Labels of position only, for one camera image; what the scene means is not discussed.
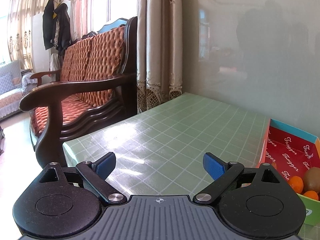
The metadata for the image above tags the light covered armchair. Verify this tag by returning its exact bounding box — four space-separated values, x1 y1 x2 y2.
0 60 37 120

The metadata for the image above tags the small orange fruit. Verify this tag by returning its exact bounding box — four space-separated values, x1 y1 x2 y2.
303 190 319 201
287 176 304 194

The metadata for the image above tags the sheer pink window curtain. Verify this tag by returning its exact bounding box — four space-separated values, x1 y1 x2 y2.
7 0 113 43

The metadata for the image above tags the colourful red-lined cardboard box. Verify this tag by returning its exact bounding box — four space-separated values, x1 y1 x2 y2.
258 119 319 226

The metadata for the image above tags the brown kiwi fruit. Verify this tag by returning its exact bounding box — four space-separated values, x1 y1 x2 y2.
303 167 320 193

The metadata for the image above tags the beige patterned curtain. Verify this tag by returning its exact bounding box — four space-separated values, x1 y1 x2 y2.
137 0 183 113

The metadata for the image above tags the dark wooden sofa bench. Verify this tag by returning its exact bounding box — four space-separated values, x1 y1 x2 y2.
20 17 137 167

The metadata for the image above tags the black jacket on rack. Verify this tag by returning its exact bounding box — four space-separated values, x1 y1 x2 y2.
42 0 71 56

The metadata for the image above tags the green checked tablecloth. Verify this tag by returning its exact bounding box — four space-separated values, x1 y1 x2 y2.
62 91 320 240

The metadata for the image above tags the orange quilted sofa cushion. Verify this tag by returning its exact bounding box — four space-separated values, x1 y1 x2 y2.
31 25 126 137

